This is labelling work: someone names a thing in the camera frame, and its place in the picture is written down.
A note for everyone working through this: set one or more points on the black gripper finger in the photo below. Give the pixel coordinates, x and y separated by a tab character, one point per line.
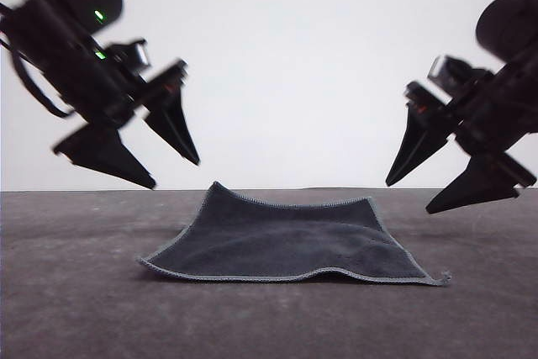
109	157
475	186
174	128
414	144

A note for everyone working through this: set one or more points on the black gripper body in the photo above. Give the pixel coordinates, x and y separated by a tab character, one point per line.
90	77
496	119

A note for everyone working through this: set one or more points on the purple towel with grey hem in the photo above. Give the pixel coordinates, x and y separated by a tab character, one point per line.
273	245

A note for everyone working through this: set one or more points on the grey table cloth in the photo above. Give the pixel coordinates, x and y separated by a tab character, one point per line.
84	313

